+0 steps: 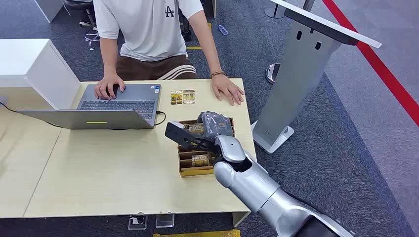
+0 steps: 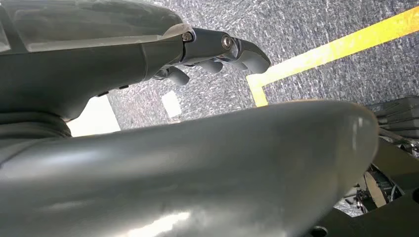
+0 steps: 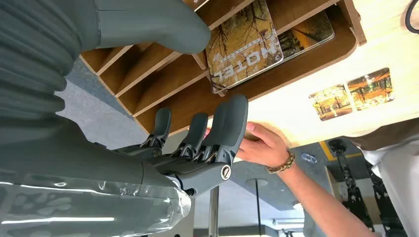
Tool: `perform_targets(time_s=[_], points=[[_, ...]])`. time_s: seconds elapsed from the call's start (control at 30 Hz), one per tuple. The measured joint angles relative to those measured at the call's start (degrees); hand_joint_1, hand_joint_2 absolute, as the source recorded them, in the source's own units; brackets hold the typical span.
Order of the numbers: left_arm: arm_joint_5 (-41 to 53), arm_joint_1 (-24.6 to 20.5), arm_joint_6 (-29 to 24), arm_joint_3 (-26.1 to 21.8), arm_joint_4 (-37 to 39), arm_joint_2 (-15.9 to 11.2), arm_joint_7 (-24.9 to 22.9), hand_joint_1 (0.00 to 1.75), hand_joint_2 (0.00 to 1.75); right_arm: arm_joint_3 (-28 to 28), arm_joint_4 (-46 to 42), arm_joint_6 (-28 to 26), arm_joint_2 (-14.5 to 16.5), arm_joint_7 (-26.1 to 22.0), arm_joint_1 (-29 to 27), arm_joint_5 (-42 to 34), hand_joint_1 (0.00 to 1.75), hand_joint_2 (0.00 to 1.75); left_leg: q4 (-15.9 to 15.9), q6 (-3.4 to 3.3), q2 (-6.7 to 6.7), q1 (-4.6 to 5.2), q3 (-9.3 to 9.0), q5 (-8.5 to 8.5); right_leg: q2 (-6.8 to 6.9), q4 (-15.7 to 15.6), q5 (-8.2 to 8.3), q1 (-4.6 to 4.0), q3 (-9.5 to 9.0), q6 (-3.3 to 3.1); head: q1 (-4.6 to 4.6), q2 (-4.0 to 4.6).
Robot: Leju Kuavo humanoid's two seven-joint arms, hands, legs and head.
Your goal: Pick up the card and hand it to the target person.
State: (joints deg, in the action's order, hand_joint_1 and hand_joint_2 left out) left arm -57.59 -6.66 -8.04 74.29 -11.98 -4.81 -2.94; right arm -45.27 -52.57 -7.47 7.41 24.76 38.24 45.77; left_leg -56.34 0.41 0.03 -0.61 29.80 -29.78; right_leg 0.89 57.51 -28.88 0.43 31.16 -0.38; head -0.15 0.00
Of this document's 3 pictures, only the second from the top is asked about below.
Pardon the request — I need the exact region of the white flat panel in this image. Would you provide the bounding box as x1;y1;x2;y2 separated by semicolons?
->
66;95;122;138

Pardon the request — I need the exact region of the robot left arm ribbed sleeve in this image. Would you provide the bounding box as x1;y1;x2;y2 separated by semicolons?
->
0;112;72;141

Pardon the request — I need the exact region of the small pale floor plate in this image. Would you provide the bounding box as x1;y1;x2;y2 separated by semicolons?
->
161;90;183;119

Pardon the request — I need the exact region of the smooth grey robot body shell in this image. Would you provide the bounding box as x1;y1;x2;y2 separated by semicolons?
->
0;99;380;237

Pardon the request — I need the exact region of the yellow floor tape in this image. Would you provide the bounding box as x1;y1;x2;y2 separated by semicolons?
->
246;5;419;108

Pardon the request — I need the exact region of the black ribbed robot part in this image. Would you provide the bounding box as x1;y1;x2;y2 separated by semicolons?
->
369;96;419;140

